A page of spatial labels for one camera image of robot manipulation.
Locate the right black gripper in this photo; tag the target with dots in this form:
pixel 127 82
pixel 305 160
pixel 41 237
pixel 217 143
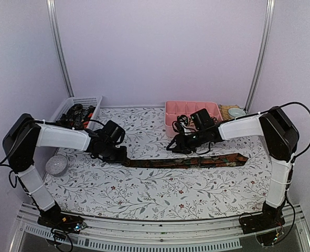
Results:
pixel 182 144

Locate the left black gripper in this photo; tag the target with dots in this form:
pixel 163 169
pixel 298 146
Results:
pixel 122 159

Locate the brown green patterned tie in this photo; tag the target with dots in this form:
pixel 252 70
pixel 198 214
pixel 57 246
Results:
pixel 230 160

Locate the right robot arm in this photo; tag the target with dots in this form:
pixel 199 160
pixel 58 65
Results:
pixel 281 137

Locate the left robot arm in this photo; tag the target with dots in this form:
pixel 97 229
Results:
pixel 28 138

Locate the pile of dark ties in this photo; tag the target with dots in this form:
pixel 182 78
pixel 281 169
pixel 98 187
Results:
pixel 76 117

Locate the pink divided organizer box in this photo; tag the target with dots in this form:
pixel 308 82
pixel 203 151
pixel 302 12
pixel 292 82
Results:
pixel 173 109

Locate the floral patterned table mat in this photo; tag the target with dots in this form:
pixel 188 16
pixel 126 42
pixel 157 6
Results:
pixel 92 187

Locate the white plastic mesh basket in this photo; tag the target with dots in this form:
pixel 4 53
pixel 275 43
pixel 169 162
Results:
pixel 85 101

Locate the grey speckled bowl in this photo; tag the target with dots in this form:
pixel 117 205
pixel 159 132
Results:
pixel 56 165

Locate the light blue ceramic bowl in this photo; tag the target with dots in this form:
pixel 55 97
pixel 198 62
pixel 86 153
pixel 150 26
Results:
pixel 236 112

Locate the left aluminium frame post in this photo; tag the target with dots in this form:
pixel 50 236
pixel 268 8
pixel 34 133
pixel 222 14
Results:
pixel 52 14

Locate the aluminium frame post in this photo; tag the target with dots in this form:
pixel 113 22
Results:
pixel 270 5
pixel 52 14

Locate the front aluminium rail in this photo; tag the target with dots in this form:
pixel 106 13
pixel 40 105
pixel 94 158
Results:
pixel 108 234

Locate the right aluminium frame post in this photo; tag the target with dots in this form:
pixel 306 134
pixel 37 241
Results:
pixel 270 5

